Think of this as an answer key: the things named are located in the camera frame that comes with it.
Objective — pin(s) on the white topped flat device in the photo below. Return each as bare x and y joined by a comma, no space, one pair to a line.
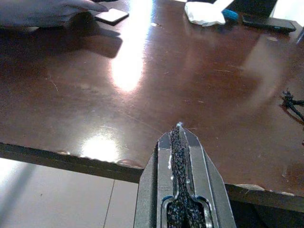
111,14

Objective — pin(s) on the brown wooden table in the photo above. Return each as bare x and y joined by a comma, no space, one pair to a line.
190,83

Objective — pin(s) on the person's hand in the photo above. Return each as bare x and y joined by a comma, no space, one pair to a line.
35,12

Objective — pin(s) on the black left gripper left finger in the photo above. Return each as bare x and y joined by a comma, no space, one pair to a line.
149,194

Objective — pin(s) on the white crumpled cloth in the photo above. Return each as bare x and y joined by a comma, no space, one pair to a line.
202,14

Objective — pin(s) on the black smartphone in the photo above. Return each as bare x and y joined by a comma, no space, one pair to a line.
268,23

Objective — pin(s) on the black box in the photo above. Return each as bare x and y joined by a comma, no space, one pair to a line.
254,7

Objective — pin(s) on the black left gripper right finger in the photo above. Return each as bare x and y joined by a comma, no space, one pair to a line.
211,190

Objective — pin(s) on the small blue object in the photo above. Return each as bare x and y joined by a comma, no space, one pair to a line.
230,14

